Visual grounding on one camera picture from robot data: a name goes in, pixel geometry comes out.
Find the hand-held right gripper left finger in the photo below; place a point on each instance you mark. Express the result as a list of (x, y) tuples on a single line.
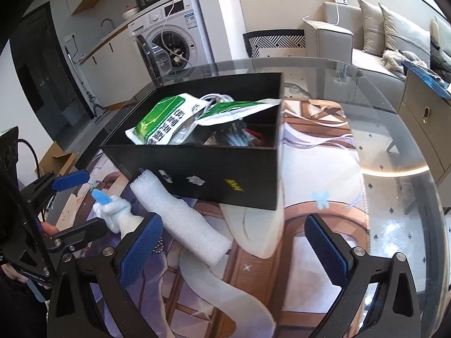
[(141, 250)]

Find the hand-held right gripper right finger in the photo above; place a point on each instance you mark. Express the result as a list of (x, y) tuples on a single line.
[(327, 253)]

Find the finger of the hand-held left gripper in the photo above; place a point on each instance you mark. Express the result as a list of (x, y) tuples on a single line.
[(81, 231), (70, 180)]

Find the white plush toy hand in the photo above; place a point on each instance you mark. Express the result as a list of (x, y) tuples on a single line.
[(116, 213)]

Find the white foam roll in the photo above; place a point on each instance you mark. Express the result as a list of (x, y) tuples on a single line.
[(179, 218)]

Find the black box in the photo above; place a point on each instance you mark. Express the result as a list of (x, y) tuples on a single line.
[(197, 172)]

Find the green and white packet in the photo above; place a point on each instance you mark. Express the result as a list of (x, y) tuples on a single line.
[(165, 119), (232, 111)]

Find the person's left hand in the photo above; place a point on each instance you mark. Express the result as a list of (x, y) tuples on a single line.
[(48, 229)]

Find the cardboard box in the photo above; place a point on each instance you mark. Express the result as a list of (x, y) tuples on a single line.
[(56, 158)]

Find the floor mop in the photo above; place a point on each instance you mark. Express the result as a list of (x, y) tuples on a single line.
[(93, 102)]

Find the printed cartoon desk mat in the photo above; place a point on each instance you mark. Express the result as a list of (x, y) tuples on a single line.
[(310, 169)]

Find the black glass cabinet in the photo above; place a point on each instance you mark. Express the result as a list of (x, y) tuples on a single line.
[(45, 70)]

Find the white kitchen counter cabinet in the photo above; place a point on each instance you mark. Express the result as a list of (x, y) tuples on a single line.
[(105, 67)]

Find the metal kitchen faucet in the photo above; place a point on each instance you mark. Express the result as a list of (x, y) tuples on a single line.
[(107, 24)]

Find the beige side cabinet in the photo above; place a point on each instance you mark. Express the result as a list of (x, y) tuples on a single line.
[(422, 123)]

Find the white bowl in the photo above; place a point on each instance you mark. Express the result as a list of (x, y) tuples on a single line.
[(129, 13)]

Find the white washing machine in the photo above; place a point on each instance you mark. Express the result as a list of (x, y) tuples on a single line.
[(179, 21)]

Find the grey fur garment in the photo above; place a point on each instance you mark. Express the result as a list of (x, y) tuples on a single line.
[(398, 61)]

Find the grey sofa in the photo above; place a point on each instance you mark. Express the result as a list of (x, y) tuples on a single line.
[(334, 38)]

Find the black patterned chair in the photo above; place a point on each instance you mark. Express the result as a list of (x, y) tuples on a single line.
[(274, 44)]

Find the black jacket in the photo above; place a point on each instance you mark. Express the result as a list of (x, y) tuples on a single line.
[(440, 60)]

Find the plain grey pillow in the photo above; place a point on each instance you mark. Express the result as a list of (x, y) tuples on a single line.
[(370, 28)]

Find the grey pillow with seam lines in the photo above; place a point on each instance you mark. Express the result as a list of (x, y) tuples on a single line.
[(405, 31)]

